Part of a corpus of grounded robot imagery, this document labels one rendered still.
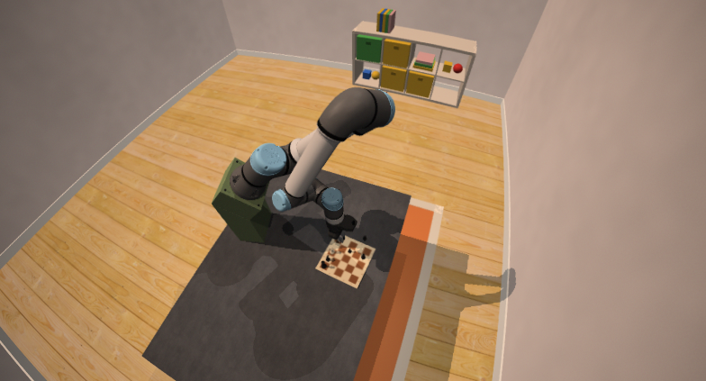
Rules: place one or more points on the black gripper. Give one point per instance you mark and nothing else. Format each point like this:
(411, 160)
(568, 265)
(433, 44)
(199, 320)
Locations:
(345, 223)

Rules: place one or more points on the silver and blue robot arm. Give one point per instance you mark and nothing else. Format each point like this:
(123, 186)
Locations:
(352, 109)

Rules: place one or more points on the brown and cream chessboard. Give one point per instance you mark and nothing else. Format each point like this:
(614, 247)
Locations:
(348, 268)

